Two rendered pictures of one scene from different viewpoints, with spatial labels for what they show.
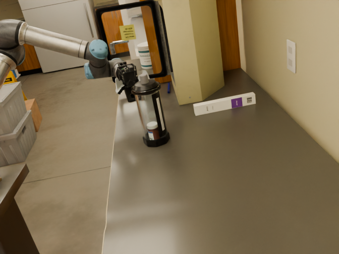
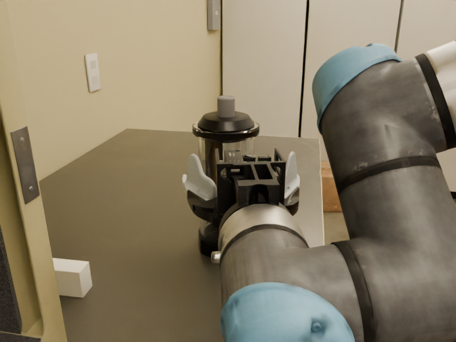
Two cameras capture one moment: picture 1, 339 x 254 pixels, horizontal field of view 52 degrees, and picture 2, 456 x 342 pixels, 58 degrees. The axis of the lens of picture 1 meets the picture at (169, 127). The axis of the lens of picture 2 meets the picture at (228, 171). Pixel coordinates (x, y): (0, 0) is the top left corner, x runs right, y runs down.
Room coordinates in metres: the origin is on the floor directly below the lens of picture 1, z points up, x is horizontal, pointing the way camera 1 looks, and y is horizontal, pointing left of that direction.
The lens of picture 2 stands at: (1.81, 0.19, 1.33)
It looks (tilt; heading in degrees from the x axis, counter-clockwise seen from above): 21 degrees down; 192
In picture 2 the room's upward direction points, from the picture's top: straight up
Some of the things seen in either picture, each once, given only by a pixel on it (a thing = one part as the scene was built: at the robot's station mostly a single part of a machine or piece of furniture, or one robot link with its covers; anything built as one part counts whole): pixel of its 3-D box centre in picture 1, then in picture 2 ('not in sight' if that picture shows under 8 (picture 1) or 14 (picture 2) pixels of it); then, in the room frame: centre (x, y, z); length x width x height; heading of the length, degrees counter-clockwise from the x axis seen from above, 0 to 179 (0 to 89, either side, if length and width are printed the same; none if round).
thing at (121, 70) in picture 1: (126, 74); (251, 202); (1.43, 0.14, 1.15); 0.12 x 0.08 x 0.09; 15
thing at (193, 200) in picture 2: not in sight; (214, 204); (1.39, 0.09, 1.12); 0.09 x 0.05 x 0.02; 51
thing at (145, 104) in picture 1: (151, 113); (226, 185); (1.19, 0.06, 1.06); 0.11 x 0.11 x 0.21
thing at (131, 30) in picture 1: (132, 43); not in sight; (1.82, 0.11, 1.19); 0.30 x 0.01 x 0.40; 81
